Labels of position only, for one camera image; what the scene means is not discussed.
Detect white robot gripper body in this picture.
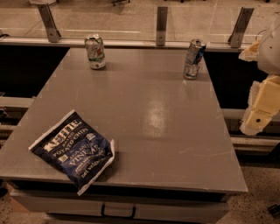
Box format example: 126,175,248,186
257,16,280,75

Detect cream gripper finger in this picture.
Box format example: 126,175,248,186
240,75,280,136
239,40,260,62

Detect redbull can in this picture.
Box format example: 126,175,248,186
183,38,207,80

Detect green white soda can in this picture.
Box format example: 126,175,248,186
85,34,106,69

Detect blue Kettle chip bag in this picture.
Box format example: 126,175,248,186
28,110,115,196

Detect grey cabinet drawer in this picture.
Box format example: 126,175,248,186
10,190,228,224

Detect right metal rail bracket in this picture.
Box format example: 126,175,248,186
228,7,254,48

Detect metal rail bracket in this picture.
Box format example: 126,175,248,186
228,7,254,48
38,3,61,43
156,6,168,46

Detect middle metal rail bracket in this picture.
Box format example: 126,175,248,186
156,6,168,46

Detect left metal rail bracket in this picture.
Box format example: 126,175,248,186
38,3,61,43

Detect black drawer handle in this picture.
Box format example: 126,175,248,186
101,204,137,219

